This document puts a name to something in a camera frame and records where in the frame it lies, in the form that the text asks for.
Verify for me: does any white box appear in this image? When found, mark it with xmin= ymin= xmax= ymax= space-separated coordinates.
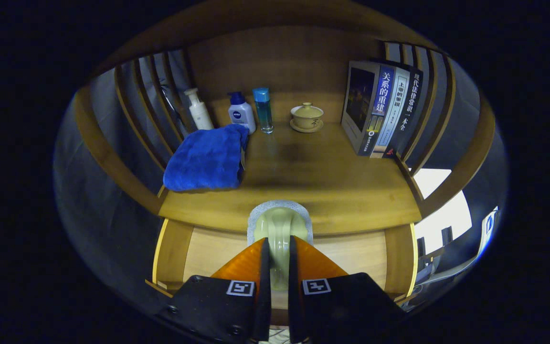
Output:
xmin=411 ymin=168 xmax=474 ymax=254

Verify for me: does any white pump bottle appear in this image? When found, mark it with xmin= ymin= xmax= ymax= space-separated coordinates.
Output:
xmin=183 ymin=87 xmax=214 ymax=130

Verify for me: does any wooden cabinet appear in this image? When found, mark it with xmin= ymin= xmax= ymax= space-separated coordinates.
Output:
xmin=72 ymin=0 xmax=497 ymax=237

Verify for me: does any white bottle with blue cap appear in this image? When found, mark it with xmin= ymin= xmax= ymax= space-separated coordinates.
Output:
xmin=228 ymin=91 xmax=257 ymax=134

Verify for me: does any blue towel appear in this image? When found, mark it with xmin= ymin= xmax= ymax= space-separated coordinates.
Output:
xmin=163 ymin=123 xmax=250 ymax=193

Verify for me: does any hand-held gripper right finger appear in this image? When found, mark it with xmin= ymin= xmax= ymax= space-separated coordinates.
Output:
xmin=288 ymin=235 xmax=405 ymax=344

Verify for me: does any blue spine book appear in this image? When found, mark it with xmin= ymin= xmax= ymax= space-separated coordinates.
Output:
xmin=341 ymin=60 xmax=396 ymax=157

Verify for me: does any teal clear bottle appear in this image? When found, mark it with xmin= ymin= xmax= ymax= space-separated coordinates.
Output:
xmin=252 ymin=87 xmax=274 ymax=134

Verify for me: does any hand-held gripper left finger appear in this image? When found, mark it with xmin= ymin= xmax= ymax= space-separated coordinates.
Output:
xmin=157 ymin=237 xmax=272 ymax=344

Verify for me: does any black spine book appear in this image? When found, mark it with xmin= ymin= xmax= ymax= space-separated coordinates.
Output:
xmin=382 ymin=67 xmax=424 ymax=159

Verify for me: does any pale spine book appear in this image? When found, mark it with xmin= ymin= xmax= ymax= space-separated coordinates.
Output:
xmin=370 ymin=66 xmax=412 ymax=159

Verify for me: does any tan lidded teacup with saucer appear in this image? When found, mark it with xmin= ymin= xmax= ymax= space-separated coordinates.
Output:
xmin=289 ymin=102 xmax=325 ymax=133

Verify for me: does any wooden drawer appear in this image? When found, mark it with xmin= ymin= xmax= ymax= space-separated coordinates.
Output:
xmin=145 ymin=219 xmax=419 ymax=325

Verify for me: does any wooden countertop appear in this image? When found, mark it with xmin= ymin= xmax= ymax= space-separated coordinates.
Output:
xmin=158 ymin=122 xmax=423 ymax=236

